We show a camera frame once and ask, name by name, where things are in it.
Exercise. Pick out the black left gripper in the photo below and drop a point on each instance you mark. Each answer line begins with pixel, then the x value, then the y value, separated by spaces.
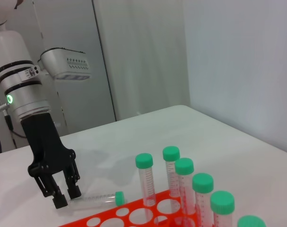
pixel 44 142

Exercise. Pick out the green capped clear test tube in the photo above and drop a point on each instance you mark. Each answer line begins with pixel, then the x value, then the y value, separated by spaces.
pixel 202 182
pixel 222 203
pixel 171 153
pixel 98 199
pixel 251 222
pixel 144 160
pixel 184 166

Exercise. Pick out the orange plastic test tube rack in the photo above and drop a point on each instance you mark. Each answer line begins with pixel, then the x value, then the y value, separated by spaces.
pixel 132 205

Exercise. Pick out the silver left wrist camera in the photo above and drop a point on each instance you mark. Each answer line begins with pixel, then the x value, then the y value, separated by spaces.
pixel 63 63

